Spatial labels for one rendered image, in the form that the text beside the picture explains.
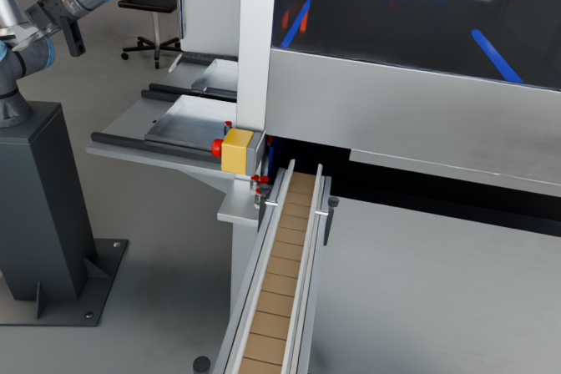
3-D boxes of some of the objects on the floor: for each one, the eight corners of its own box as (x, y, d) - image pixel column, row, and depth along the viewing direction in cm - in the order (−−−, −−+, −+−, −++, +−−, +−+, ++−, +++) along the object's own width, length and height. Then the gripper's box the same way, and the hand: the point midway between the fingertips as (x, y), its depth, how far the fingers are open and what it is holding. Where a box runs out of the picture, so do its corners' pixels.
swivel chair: (183, 43, 432) (178, -68, 373) (199, 67, 383) (196, -58, 324) (117, 47, 407) (100, -73, 347) (125, 72, 358) (107, -62, 298)
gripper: (78, -18, 117) (33, 14, 124) (37, -5, 101) (-13, 32, 107) (98, 10, 121) (53, 39, 128) (61, 27, 104) (12, 59, 111)
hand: (30, 45), depth 119 cm, fingers open, 14 cm apart
